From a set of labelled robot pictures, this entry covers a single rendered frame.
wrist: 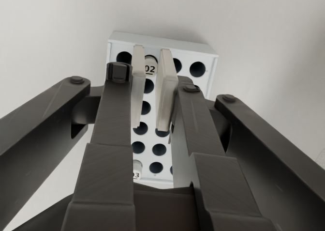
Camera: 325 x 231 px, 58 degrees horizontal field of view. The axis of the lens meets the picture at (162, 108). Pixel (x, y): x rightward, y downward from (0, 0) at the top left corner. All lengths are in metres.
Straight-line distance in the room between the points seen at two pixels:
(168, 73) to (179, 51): 0.07
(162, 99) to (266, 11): 0.15
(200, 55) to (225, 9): 0.05
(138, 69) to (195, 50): 0.08
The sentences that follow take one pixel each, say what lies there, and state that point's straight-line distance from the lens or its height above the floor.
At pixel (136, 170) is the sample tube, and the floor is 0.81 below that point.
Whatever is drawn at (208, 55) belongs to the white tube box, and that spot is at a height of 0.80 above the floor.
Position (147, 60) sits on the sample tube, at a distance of 0.21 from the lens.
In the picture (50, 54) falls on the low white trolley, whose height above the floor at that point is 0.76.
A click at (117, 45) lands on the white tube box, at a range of 0.23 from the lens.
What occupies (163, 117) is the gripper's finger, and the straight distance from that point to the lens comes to 0.15.
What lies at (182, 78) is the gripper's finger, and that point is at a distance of 0.18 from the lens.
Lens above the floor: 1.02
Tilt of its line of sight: 66 degrees down
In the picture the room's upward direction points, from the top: 173 degrees clockwise
